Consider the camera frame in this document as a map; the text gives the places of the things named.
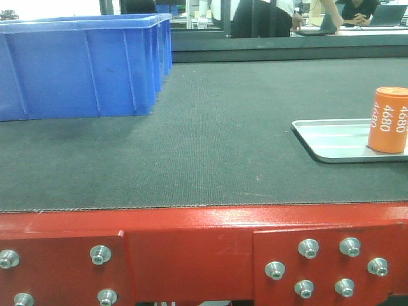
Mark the orange cylindrical capacitor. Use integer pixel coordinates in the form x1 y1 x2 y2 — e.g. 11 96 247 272
368 87 407 154

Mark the dark green conveyor belt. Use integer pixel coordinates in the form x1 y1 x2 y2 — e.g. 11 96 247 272
1 58 407 212

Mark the blue crate on conveyor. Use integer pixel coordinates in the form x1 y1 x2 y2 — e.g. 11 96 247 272
1 13 172 121

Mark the silver metal tray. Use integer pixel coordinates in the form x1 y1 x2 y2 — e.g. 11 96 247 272
292 119 407 163

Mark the red left bolt plate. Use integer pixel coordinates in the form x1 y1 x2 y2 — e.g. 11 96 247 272
1 231 136 305

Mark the red bolt plate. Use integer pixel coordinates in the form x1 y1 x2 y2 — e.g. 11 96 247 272
1 231 136 305
253 222 407 305

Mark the red right bolt plate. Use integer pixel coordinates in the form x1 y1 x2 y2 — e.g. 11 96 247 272
253 222 407 305

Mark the seated person at desk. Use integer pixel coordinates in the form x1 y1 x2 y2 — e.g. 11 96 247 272
336 0 380 26

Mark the grey laptop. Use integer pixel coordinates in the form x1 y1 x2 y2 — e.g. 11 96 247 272
369 4 407 27

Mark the red conveyor frame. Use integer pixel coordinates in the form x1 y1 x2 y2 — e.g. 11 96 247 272
1 201 407 305

